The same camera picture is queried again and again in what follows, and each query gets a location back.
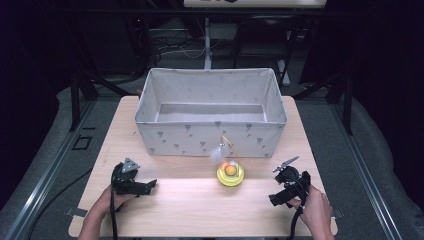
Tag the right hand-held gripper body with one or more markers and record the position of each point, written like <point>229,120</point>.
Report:
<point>293,183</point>

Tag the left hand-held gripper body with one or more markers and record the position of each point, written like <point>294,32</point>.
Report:
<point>126,183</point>

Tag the yellow cat toy with feather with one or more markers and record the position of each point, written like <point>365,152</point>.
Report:
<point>230,178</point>

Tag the grey fabric storage box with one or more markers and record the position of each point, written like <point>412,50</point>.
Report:
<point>206,140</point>

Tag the person's left hand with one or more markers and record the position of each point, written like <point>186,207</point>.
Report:
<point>108,203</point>

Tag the person's right hand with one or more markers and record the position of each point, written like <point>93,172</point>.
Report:
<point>316,208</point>

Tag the black metal stand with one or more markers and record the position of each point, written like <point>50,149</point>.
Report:
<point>78,96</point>
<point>336,96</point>

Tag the black chair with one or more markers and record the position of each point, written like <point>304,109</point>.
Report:
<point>263,43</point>

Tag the white table leg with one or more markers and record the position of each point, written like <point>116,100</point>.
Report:
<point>207,43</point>

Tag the metal table bracket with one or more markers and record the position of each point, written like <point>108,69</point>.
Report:
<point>76,212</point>

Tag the metal floor rail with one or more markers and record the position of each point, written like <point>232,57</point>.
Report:
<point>50,173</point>
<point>366,173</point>

